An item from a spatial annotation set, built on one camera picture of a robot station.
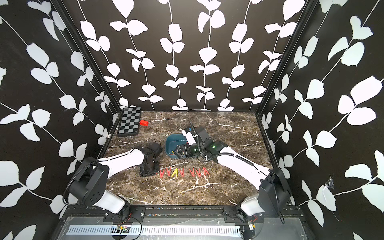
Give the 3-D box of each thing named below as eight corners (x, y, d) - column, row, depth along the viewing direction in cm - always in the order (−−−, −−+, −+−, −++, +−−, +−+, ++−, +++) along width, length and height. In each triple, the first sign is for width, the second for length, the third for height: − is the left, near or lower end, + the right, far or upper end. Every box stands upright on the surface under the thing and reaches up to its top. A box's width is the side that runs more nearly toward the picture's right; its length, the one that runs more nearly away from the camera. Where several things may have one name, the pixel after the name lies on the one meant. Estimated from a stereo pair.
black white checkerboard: (117, 137, 107) (115, 134, 104) (124, 111, 124) (122, 108, 121) (138, 135, 108) (136, 132, 105) (141, 109, 125) (140, 106, 123)
